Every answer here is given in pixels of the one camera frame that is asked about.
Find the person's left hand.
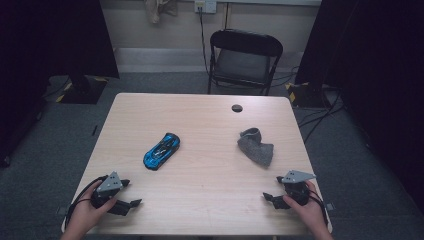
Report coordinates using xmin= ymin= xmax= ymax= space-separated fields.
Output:
xmin=67 ymin=179 xmax=119 ymax=235

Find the black curtain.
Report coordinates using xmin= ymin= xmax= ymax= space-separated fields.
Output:
xmin=294 ymin=0 xmax=424 ymax=214
xmin=0 ymin=0 xmax=120 ymax=168

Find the beige hanging cloth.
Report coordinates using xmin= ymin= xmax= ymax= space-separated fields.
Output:
xmin=143 ymin=0 xmax=179 ymax=24

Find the person's right hand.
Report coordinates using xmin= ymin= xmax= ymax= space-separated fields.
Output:
xmin=282 ymin=180 xmax=330 ymax=232

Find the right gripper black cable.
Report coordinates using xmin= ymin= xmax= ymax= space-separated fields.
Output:
xmin=306 ymin=188 xmax=330 ymax=228

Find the black floor cable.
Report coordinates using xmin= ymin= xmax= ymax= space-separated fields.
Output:
xmin=298 ymin=89 xmax=346 ymax=144

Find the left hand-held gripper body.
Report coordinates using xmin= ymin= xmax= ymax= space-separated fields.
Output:
xmin=91 ymin=171 xmax=132 ymax=216

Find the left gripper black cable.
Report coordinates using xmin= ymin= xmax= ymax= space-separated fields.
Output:
xmin=64 ymin=175 xmax=109 ymax=229

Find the white wall socket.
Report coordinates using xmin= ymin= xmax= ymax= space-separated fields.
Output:
xmin=194 ymin=0 xmax=218 ymax=15

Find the grey fluffy sock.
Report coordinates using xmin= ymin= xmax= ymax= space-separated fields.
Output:
xmin=237 ymin=127 xmax=275 ymax=168

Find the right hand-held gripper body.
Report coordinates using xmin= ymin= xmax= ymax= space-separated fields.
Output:
xmin=271 ymin=169 xmax=317 ymax=210

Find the black stand base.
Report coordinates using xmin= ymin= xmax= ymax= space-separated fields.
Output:
xmin=59 ymin=74 xmax=109 ymax=105
xmin=285 ymin=81 xmax=332 ymax=108

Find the black folding chair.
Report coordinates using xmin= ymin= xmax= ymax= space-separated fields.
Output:
xmin=208 ymin=29 xmax=284 ymax=96

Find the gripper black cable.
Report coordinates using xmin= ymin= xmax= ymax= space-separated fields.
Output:
xmin=64 ymin=175 xmax=109 ymax=229
xmin=306 ymin=188 xmax=330 ymax=228

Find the black socket cable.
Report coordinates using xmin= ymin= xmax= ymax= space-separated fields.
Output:
xmin=198 ymin=7 xmax=212 ymax=76

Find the blue toy car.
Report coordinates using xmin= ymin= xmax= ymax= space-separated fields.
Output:
xmin=143 ymin=132 xmax=181 ymax=171

